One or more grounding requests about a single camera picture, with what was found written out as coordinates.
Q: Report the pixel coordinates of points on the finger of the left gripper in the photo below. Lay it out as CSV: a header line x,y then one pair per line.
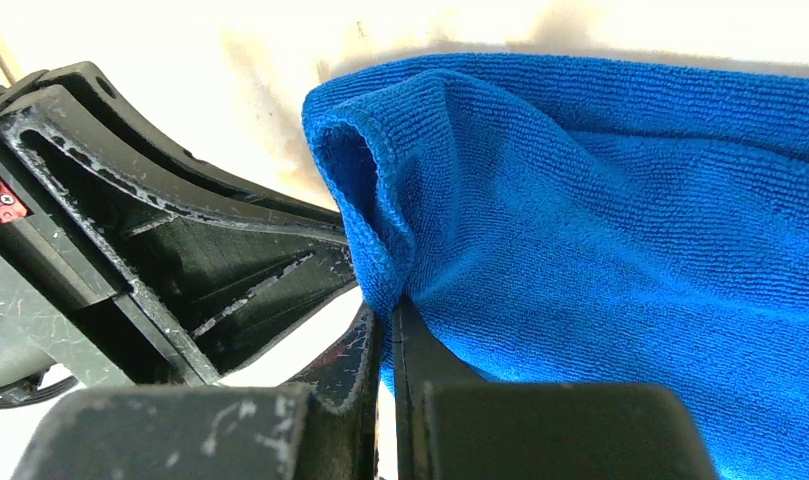
x,y
205,284
90,87

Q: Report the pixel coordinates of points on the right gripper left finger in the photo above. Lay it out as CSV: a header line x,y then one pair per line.
x,y
320,424

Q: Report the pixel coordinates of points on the dark blue towel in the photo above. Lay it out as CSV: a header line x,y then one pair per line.
x,y
564,219

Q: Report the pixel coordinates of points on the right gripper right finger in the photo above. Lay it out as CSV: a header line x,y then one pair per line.
x,y
454,424

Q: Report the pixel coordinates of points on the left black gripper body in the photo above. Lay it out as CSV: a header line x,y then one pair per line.
x,y
50,285

